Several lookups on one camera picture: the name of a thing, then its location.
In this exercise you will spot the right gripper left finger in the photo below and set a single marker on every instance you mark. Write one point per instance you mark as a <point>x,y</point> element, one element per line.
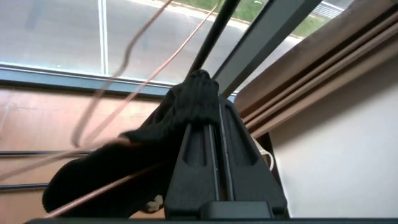
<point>186,186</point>

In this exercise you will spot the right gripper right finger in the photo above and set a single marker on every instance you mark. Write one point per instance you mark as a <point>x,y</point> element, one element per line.
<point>258,189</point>

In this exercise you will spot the black shorts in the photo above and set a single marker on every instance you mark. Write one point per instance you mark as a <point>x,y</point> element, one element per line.
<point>124,168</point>

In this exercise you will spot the black clothes rack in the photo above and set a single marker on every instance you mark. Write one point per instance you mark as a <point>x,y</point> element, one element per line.
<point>214,31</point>

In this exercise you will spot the beige curtain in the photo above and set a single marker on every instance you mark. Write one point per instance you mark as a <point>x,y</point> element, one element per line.
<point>311,71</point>

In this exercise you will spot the window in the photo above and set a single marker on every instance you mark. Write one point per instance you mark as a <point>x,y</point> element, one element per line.
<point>62,37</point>

